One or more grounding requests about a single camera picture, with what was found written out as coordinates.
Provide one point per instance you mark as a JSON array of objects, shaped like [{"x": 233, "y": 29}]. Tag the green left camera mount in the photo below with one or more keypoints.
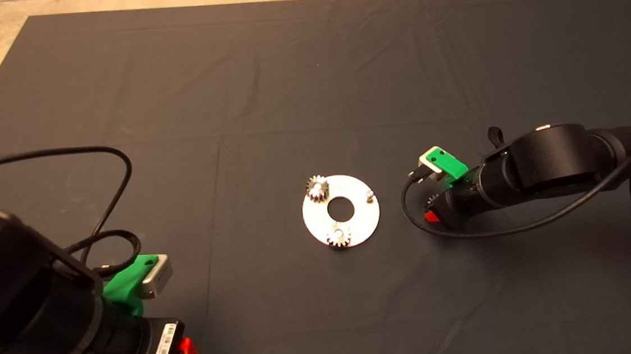
[{"x": 124, "y": 285}]

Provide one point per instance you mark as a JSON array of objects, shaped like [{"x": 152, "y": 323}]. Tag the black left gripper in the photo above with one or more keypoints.
[{"x": 163, "y": 349}]

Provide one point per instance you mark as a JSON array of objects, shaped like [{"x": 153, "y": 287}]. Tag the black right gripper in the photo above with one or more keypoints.
[{"x": 461, "y": 202}]

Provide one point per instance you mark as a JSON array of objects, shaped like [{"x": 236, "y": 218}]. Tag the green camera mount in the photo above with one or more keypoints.
[
  {"x": 447, "y": 164},
  {"x": 124, "y": 285}
]

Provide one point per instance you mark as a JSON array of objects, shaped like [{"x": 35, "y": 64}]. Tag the round metal carrier plate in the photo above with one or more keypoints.
[{"x": 367, "y": 221}]

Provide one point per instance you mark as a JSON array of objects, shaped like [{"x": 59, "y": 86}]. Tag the steel planetary gear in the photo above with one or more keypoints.
[
  {"x": 318, "y": 188},
  {"x": 432, "y": 198},
  {"x": 340, "y": 236}
]

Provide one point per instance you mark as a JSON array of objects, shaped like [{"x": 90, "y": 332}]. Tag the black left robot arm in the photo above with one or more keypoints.
[{"x": 27, "y": 301}]

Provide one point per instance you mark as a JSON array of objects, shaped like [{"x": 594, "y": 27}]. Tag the silver camera box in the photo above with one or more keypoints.
[
  {"x": 157, "y": 276},
  {"x": 426, "y": 162}
]

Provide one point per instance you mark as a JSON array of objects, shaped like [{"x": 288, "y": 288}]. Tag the silver left camera box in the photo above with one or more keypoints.
[{"x": 157, "y": 276}]

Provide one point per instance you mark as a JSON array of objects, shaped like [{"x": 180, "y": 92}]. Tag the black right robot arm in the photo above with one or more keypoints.
[{"x": 556, "y": 161}]

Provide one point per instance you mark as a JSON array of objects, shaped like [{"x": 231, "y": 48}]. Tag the green right camera mount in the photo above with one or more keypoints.
[{"x": 447, "y": 164}]

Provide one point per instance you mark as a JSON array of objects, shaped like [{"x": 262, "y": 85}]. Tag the dark grey table cloth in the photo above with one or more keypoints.
[{"x": 342, "y": 85}]

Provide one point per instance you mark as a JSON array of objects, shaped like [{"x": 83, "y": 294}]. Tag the silver right camera box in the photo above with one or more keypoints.
[{"x": 426, "y": 162}]

